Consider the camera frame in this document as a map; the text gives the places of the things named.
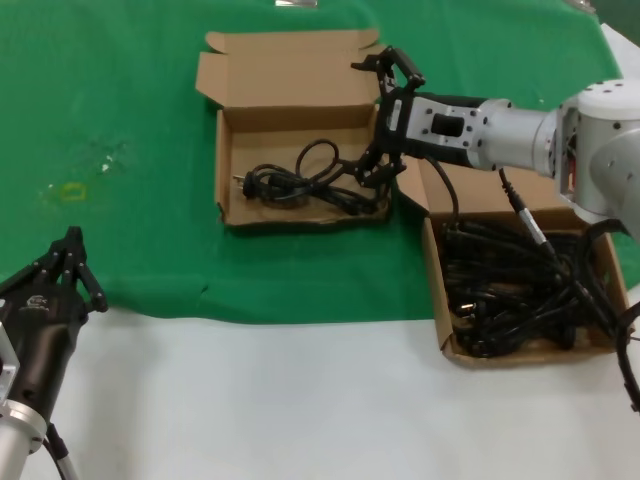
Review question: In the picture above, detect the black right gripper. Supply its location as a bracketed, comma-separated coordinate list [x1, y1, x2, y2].
[342, 45, 502, 190]

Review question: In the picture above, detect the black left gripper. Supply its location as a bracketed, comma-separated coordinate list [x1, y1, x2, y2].
[0, 225, 110, 418]

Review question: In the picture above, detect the black power cord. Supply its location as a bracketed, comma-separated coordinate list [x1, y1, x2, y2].
[232, 141, 389, 217]

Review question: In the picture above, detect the cardboard box with torn rim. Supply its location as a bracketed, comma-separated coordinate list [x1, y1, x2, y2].
[194, 28, 399, 232]

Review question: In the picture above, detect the green table cloth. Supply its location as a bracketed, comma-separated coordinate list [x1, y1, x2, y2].
[0, 0, 640, 326]

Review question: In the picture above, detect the white paper sheet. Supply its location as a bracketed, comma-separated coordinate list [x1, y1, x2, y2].
[598, 22, 640, 84]

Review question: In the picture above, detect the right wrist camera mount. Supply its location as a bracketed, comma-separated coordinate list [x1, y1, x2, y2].
[407, 92, 485, 165]

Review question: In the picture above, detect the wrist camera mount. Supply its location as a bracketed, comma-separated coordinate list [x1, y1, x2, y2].
[0, 322, 21, 401]
[407, 92, 485, 165]

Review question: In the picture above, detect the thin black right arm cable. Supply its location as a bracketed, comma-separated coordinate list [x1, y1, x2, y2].
[424, 154, 459, 231]

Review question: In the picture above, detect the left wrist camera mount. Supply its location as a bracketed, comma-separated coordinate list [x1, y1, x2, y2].
[0, 322, 21, 401]

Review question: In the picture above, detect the cardboard box holding cords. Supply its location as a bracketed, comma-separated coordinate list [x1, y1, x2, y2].
[394, 159, 632, 371]

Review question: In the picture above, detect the black cable with connector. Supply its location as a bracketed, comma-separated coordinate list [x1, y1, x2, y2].
[497, 167, 640, 416]

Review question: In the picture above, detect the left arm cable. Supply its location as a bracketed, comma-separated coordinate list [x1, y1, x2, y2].
[42, 422, 79, 480]

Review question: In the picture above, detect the tangled black power cords pile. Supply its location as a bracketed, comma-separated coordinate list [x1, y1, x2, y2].
[438, 217, 621, 359]

